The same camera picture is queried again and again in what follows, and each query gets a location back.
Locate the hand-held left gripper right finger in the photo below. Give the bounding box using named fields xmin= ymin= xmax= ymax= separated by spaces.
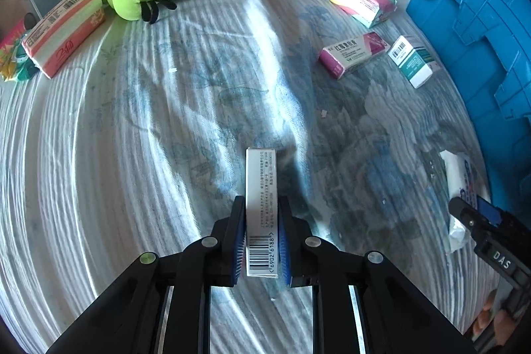
xmin=277 ymin=196 xmax=478 ymax=354

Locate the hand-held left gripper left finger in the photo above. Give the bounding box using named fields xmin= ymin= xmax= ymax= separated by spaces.
xmin=45 ymin=195 xmax=246 ymax=354

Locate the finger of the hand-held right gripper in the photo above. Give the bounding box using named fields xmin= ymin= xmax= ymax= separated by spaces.
xmin=448 ymin=197 xmax=484 ymax=232
xmin=477 ymin=196 xmax=500 ymax=224

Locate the white tissue pack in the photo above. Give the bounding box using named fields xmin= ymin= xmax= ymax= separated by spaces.
xmin=439 ymin=150 xmax=484 ymax=254

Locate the white slim barcode box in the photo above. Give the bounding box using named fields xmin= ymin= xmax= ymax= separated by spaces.
xmin=245 ymin=147 xmax=279 ymax=278

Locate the blue plastic storage crate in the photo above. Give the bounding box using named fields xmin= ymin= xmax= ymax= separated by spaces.
xmin=402 ymin=0 xmax=531 ymax=209

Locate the person's right hand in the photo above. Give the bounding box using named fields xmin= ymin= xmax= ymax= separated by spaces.
xmin=471 ymin=290 xmax=504 ymax=339

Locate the white teal medicine box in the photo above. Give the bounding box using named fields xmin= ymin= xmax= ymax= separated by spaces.
xmin=388 ymin=35 xmax=444 ymax=89

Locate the pink yellow medicine box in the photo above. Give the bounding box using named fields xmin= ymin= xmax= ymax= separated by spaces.
xmin=330 ymin=0 xmax=398 ymax=28

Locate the pink white box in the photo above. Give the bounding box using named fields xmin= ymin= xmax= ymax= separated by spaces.
xmin=22 ymin=0 xmax=106 ymax=79

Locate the teal baby toy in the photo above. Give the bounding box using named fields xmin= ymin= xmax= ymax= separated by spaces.
xmin=0 ymin=43 xmax=40 ymax=83

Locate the pink cylindrical can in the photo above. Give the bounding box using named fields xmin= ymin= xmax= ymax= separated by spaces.
xmin=0 ymin=19 xmax=30 ymax=52

